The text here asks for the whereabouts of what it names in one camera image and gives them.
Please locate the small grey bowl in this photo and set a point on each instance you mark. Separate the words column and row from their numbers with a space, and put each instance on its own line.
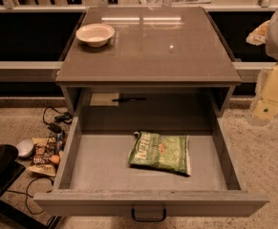
column 25, row 148

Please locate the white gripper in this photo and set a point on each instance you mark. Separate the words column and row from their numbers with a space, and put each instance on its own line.
column 265, row 106

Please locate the open grey drawer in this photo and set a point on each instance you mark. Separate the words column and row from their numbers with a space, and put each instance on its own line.
column 95, row 178

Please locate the black chair base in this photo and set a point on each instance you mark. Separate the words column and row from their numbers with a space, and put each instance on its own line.
column 10, row 171

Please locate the green jalapeno chip bag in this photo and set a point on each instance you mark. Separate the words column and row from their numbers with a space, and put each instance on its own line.
column 168, row 153

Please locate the orange fruit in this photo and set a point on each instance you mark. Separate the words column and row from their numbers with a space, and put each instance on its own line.
column 55, row 159

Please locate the black drawer handle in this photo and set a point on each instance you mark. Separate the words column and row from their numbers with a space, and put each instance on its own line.
column 148, row 215

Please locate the grey cabinet counter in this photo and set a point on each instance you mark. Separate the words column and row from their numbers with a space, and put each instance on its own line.
column 153, row 49

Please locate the white bowl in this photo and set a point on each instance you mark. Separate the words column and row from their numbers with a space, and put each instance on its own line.
column 95, row 35

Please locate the brown snack bag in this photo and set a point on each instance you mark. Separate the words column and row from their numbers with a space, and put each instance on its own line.
column 44, row 148

